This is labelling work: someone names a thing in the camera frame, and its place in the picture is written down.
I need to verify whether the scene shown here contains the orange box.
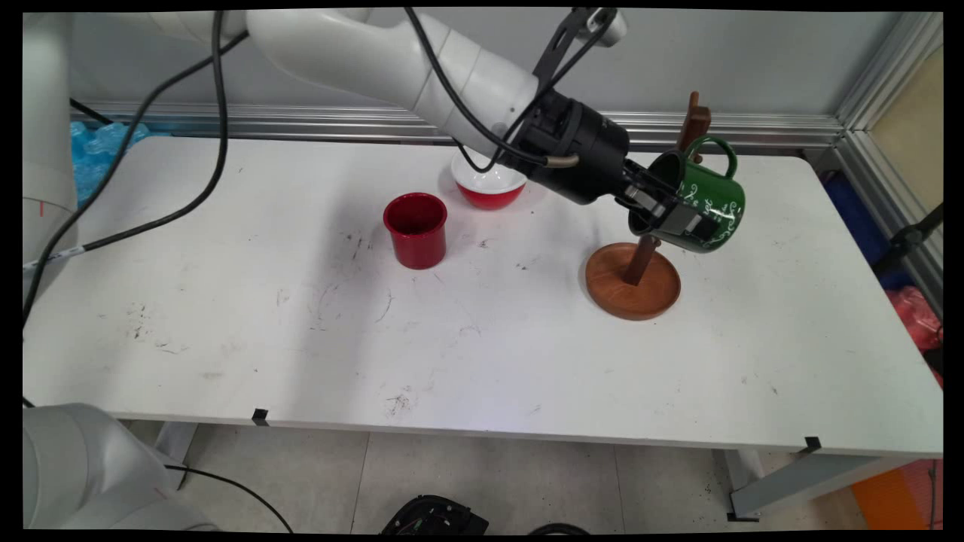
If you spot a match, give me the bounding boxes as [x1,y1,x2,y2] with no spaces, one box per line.
[851,459,944,531]

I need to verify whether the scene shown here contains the green enamel mug white print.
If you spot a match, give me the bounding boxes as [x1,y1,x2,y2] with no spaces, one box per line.
[627,135,746,254]

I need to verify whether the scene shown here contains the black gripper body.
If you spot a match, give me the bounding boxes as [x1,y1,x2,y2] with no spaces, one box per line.
[518,89,642,208]

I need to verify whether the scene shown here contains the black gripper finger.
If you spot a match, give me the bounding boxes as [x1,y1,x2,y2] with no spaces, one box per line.
[616,184,710,243]
[624,160,681,198]

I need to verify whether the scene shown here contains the blue bin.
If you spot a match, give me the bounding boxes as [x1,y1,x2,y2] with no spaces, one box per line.
[821,169,916,291]

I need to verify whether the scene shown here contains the grey table leg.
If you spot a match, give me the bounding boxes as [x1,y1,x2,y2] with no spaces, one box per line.
[727,448,916,522]
[154,420,198,490]

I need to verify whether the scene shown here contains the thin black tripod leg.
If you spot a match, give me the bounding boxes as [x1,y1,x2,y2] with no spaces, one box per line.
[70,98,114,126]

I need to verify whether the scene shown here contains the wooden mug tree stand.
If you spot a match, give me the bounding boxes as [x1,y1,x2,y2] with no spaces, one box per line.
[585,91,713,323]

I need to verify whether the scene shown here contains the black floor cable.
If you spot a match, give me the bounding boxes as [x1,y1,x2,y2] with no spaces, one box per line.
[164,464,294,533]

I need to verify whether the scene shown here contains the black device on floor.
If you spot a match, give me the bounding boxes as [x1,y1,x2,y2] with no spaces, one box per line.
[380,495,490,535]

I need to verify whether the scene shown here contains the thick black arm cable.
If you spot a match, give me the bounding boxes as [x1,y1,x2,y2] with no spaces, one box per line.
[23,8,251,328]

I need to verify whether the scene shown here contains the red metal cup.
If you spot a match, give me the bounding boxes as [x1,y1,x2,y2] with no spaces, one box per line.
[383,192,449,270]

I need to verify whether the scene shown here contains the blue water bottle pack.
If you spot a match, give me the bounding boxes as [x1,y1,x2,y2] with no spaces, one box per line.
[71,120,151,209]

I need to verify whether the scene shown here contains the red bowl white inside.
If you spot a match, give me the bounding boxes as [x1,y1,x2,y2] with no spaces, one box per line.
[450,148,529,211]

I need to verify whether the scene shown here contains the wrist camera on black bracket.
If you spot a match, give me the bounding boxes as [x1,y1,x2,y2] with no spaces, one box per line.
[531,8,629,90]

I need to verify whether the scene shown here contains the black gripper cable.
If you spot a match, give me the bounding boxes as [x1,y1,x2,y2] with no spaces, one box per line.
[404,8,582,175]

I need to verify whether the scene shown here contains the black camera stand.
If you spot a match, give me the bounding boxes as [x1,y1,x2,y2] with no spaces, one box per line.
[874,203,944,276]

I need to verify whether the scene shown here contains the aluminium frame rail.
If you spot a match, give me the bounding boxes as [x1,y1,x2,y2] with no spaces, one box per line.
[70,11,944,317]

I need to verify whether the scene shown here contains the red plastic bag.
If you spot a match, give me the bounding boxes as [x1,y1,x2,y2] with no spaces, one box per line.
[885,286,944,388]

